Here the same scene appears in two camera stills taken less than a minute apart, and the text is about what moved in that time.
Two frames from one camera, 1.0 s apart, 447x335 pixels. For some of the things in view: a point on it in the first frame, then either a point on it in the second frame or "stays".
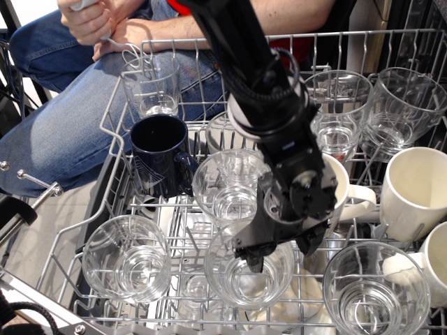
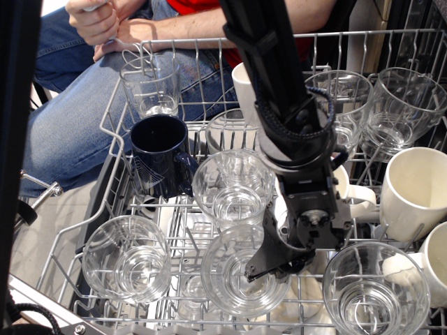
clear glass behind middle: (221, 135) stays
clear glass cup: (128, 257) stays
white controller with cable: (82, 4) → (91, 8)
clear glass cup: (226, 184) stays
